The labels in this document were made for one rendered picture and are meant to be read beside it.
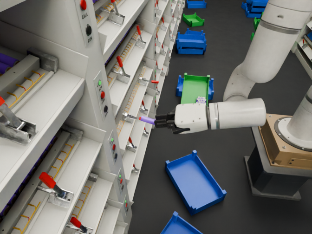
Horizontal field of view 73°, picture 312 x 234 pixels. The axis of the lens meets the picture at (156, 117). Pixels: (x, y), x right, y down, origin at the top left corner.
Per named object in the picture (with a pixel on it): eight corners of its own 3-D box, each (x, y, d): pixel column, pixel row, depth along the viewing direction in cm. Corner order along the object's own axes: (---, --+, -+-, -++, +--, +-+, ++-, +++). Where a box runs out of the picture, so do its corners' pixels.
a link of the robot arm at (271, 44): (251, 9, 58) (217, 100, 77) (266, 24, 45) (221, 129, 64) (284, 15, 58) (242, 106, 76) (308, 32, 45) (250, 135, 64)
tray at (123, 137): (150, 75, 121) (156, 61, 114) (119, 164, 77) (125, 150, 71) (117, 61, 118) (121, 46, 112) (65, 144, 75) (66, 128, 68)
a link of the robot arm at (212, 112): (216, 96, 68) (206, 97, 68) (218, 114, 61) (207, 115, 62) (217, 115, 73) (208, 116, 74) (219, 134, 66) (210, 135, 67)
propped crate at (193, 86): (206, 113, 163) (207, 108, 156) (179, 110, 165) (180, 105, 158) (208, 81, 175) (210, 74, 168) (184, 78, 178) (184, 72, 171)
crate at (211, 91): (211, 86, 189) (213, 78, 183) (212, 100, 174) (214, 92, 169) (178, 82, 193) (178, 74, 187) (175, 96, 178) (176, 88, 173)
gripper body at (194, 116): (209, 97, 69) (175, 101, 72) (211, 118, 61) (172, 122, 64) (211, 114, 73) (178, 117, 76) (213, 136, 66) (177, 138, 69)
